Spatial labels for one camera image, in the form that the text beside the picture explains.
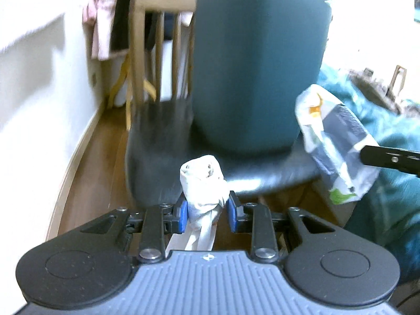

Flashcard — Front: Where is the teal plaid blanket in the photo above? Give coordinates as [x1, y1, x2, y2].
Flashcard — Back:
[317, 66, 420, 283]

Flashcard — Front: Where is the pale tissue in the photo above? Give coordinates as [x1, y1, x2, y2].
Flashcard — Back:
[166, 154, 230, 253]

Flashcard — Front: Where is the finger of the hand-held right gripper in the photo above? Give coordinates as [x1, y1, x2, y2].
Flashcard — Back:
[359, 144, 420, 178]

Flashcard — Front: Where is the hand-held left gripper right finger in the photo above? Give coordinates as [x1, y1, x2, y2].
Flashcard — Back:
[226, 190, 338, 263]

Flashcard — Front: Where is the teal plastic bin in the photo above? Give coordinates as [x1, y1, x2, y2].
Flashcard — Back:
[190, 0, 333, 156]

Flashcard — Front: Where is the light wooden rack base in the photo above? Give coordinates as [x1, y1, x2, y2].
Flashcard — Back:
[107, 52, 157, 109]

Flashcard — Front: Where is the wooden frame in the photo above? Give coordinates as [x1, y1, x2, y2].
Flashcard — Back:
[389, 65, 407, 97]

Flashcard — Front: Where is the wooden chair with black seat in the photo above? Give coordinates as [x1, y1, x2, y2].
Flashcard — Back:
[125, 0, 325, 207]

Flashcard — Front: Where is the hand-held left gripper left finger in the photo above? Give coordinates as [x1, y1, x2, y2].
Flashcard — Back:
[79, 200, 189, 265]

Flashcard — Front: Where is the brown fleece blanket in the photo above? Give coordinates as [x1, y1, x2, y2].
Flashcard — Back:
[348, 67, 420, 119]

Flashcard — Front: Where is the white blue plastic wrapper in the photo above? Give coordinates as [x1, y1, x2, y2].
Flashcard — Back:
[295, 83, 381, 206]

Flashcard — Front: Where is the pink fleece garment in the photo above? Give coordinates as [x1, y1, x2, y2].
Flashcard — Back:
[82, 0, 125, 60]

